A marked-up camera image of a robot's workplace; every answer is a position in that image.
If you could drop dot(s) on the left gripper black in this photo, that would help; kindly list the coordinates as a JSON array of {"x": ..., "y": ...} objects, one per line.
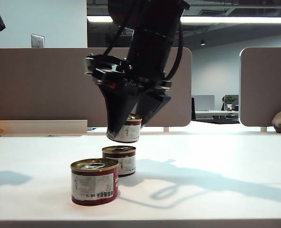
[{"x": 135, "y": 83}]

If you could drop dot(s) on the small background potted plant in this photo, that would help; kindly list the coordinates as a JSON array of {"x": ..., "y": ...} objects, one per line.
[{"x": 229, "y": 101}]

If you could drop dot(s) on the white divider foot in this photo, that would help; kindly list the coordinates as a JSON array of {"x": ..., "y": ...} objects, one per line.
[{"x": 166, "y": 129}]

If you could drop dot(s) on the red labelled tin can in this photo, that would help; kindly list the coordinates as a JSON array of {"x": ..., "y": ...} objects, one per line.
[
  {"x": 92, "y": 185},
  {"x": 130, "y": 130},
  {"x": 121, "y": 161}
]

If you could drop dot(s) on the white background desk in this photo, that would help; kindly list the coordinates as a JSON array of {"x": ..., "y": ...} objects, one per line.
[{"x": 216, "y": 114}]

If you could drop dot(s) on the grey background monitor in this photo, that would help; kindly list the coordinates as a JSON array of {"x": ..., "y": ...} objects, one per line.
[{"x": 204, "y": 102}]

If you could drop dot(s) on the ceiling light strip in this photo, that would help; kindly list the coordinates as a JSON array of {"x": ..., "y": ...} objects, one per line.
[{"x": 237, "y": 19}]

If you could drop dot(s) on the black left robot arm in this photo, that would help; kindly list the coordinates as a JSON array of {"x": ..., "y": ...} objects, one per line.
[{"x": 152, "y": 47}]

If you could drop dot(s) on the black ceiling spot lamp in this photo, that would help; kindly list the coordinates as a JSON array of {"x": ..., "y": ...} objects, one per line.
[{"x": 202, "y": 42}]

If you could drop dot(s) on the silver wall plate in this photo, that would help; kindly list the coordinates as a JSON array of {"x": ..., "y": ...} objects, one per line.
[{"x": 37, "y": 41}]

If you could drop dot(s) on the long brown desk divider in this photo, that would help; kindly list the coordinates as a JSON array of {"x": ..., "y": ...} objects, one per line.
[{"x": 42, "y": 85}]

